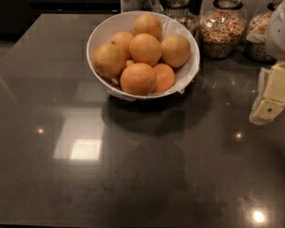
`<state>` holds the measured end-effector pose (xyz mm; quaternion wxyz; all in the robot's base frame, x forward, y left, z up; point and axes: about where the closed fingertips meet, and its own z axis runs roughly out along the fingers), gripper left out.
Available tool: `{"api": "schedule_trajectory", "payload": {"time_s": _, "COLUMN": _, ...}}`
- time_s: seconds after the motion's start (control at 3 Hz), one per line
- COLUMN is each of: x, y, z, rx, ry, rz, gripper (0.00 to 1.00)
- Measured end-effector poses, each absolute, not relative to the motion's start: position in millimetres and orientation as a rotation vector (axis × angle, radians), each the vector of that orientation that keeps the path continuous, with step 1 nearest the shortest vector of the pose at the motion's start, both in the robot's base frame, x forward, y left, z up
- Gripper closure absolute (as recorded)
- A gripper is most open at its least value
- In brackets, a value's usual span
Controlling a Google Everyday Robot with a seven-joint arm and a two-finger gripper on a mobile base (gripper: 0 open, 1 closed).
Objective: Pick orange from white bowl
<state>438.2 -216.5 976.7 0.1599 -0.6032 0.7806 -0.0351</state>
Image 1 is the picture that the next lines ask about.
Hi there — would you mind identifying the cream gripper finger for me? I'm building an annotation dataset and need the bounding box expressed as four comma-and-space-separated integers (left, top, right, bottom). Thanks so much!
246, 19, 269, 44
249, 61, 285, 125

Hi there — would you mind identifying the right glass cereal jar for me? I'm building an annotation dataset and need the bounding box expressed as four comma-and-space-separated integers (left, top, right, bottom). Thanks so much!
244, 0, 283, 64

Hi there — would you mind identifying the middle glass cereal jar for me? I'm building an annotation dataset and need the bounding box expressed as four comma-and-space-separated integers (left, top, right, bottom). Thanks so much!
199, 0, 247, 60

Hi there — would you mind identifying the left glass cereal jar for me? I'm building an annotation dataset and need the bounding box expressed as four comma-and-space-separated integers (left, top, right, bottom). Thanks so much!
162, 0, 198, 36

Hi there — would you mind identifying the glass cereal jar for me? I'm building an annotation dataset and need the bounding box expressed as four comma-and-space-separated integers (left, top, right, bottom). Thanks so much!
199, 0, 247, 60
244, 0, 283, 64
162, 0, 198, 36

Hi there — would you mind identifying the white bowl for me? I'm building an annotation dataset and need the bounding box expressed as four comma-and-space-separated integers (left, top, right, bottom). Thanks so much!
86, 10, 200, 102

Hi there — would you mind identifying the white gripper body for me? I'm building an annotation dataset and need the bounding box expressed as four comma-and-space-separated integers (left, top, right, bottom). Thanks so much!
265, 0, 285, 60

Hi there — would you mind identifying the small hidden orange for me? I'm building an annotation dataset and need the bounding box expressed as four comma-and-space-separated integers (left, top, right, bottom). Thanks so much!
126, 60, 135, 67

